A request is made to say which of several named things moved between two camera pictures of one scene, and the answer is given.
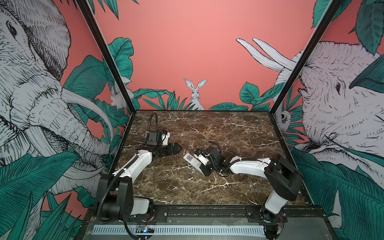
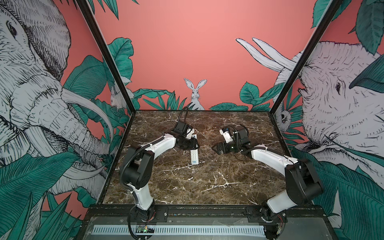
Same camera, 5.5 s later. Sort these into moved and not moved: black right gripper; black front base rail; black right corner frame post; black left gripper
Moved: black right gripper; black left gripper
Not moved: black front base rail; black right corner frame post
